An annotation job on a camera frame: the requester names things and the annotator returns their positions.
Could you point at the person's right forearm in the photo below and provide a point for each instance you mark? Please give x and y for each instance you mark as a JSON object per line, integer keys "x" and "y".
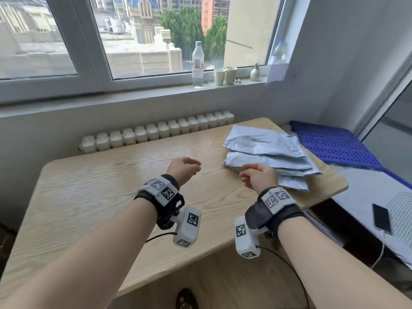
{"x": 331, "y": 273}

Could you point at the small white vase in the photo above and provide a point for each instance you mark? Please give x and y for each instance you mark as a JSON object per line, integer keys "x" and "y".
{"x": 255, "y": 74}

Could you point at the clear plastic bottle red label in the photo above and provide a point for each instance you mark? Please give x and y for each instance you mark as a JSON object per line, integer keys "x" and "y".
{"x": 198, "y": 67}

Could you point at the person's black shoe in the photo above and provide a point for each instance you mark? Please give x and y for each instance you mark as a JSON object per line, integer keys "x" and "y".
{"x": 186, "y": 300}

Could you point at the beige window cover sheet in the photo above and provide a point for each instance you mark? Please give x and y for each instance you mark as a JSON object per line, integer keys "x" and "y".
{"x": 254, "y": 28}

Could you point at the person's left forearm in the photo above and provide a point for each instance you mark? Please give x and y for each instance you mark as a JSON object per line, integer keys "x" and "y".
{"x": 74, "y": 260}

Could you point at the person's right hand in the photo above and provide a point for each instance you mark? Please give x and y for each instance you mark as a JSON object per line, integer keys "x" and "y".
{"x": 260, "y": 178}

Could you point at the grey framed glass door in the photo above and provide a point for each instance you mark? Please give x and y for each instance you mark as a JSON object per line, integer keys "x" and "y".
{"x": 386, "y": 131}

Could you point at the white radiator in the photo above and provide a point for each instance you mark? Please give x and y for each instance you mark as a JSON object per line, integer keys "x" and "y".
{"x": 154, "y": 131}

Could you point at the white wrist camera with markers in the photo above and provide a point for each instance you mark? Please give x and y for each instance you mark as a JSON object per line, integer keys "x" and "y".
{"x": 244, "y": 238}
{"x": 188, "y": 226}

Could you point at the black smartphone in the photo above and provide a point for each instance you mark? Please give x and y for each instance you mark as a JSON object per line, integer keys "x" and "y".
{"x": 382, "y": 219}

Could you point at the person's left hand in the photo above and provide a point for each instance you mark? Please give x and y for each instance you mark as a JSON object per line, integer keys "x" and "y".
{"x": 185, "y": 170}

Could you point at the blue perforated plastic panel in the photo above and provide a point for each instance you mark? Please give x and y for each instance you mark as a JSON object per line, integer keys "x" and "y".
{"x": 334, "y": 144}

